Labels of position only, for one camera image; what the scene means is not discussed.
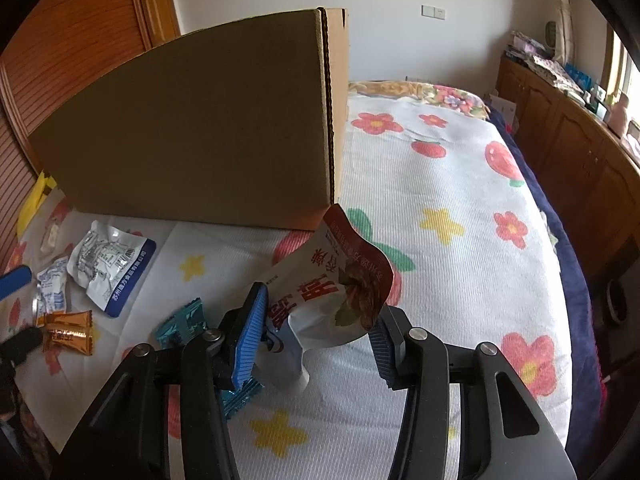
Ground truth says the small silver foil packet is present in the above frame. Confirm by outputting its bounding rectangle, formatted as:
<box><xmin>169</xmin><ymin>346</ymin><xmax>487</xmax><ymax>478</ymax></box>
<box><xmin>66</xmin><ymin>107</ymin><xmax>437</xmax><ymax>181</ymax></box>
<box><xmin>32</xmin><ymin>257</ymin><xmax>68</xmax><ymax>326</ymax></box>

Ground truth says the dark blue blanket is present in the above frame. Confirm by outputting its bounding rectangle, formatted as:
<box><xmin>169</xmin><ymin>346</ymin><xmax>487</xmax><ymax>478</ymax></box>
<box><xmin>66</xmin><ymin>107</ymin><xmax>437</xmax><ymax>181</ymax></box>
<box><xmin>488</xmin><ymin>106</ymin><xmax>605</xmax><ymax>479</ymax></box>

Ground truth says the clutter on cabinet top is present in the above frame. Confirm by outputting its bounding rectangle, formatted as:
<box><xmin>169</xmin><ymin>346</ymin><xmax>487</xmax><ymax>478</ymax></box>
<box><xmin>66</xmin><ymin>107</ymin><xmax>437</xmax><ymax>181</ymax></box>
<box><xmin>497</xmin><ymin>26</ymin><xmax>639</xmax><ymax>162</ymax></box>

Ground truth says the silver blue foil pouch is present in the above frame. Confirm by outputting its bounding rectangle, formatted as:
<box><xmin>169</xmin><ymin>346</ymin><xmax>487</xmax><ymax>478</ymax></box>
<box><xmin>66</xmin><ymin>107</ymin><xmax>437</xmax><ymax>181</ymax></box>
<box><xmin>66</xmin><ymin>220</ymin><xmax>156</xmax><ymax>318</ymax></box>

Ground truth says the brown cardboard box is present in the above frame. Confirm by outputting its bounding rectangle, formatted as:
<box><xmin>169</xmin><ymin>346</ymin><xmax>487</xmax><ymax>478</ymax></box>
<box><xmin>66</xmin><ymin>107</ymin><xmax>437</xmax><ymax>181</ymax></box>
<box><xmin>30</xmin><ymin>8</ymin><xmax>349</xmax><ymax>230</ymax></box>

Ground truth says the floral window curtain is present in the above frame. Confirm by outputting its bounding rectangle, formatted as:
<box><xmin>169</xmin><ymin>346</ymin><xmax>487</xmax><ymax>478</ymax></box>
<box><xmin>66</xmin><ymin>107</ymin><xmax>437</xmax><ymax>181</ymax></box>
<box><xmin>554</xmin><ymin>0</ymin><xmax>575</xmax><ymax>65</ymax></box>

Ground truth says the wooden sideboard cabinet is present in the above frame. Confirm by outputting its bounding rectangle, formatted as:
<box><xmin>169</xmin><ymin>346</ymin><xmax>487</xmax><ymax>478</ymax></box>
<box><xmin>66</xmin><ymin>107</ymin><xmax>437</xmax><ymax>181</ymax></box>
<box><xmin>496</xmin><ymin>55</ymin><xmax>639</xmax><ymax>283</ymax></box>

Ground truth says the floral quilt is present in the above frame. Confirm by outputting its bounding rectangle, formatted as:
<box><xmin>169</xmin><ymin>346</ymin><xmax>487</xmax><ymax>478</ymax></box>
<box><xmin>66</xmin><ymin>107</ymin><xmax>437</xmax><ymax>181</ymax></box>
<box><xmin>349</xmin><ymin>80</ymin><xmax>489</xmax><ymax>120</ymax></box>

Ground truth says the white wall switch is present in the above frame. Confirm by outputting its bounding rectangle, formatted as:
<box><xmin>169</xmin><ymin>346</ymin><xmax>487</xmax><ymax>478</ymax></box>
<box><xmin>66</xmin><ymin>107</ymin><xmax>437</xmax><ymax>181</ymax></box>
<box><xmin>421</xmin><ymin>4</ymin><xmax>446</xmax><ymax>21</ymax></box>

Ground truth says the yellow Pikachu plush toy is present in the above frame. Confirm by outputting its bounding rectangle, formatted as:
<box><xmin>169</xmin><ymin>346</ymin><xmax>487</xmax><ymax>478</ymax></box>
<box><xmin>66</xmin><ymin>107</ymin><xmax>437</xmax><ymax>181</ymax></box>
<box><xmin>16</xmin><ymin>171</ymin><xmax>58</xmax><ymax>238</ymax></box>

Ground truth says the teal candy wrapper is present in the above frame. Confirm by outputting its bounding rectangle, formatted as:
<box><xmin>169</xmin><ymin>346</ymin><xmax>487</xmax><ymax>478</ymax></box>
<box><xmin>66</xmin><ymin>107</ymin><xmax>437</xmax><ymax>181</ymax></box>
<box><xmin>153</xmin><ymin>298</ymin><xmax>264</xmax><ymax>422</ymax></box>

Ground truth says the small white candy packet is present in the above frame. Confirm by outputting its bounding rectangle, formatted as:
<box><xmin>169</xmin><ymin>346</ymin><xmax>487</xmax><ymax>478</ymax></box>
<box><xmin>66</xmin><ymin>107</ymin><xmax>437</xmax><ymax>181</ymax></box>
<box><xmin>40</xmin><ymin>221</ymin><xmax>60</xmax><ymax>256</ymax></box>

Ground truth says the floral white bed sheet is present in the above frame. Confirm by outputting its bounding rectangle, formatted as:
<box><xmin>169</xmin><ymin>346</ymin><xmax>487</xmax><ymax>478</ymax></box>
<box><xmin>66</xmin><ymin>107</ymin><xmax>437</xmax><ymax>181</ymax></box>
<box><xmin>0</xmin><ymin>79</ymin><xmax>574</xmax><ymax>480</ymax></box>

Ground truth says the orange candy wrapper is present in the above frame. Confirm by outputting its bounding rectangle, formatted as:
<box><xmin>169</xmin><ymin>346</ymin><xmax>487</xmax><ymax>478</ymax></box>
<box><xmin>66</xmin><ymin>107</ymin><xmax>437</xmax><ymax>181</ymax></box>
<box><xmin>36</xmin><ymin>311</ymin><xmax>92</xmax><ymax>328</ymax></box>
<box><xmin>44</xmin><ymin>325</ymin><xmax>93</xmax><ymax>356</ymax></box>

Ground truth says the wooden louvered wardrobe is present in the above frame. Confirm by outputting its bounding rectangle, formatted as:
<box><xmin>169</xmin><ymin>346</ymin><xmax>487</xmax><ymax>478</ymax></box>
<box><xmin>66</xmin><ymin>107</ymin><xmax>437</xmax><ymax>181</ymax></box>
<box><xmin>1</xmin><ymin>0</ymin><xmax>180</xmax><ymax>264</ymax></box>

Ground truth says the white paper card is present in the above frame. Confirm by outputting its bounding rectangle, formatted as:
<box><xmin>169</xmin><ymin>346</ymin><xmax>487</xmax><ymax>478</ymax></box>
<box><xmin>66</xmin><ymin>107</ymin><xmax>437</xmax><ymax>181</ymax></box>
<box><xmin>488</xmin><ymin>93</ymin><xmax>518</xmax><ymax>134</ymax></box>

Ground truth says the pink bottle on cabinet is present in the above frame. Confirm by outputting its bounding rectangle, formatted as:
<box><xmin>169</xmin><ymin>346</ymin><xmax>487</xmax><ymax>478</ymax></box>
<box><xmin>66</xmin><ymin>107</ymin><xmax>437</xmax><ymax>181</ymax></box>
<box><xmin>606</xmin><ymin>92</ymin><xmax>629</xmax><ymax>138</ymax></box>

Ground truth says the white red snack pouch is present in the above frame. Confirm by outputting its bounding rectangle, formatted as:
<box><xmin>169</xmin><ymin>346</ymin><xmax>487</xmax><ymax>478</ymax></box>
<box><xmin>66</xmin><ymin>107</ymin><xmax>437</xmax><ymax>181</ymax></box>
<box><xmin>256</xmin><ymin>205</ymin><xmax>393</xmax><ymax>393</ymax></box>

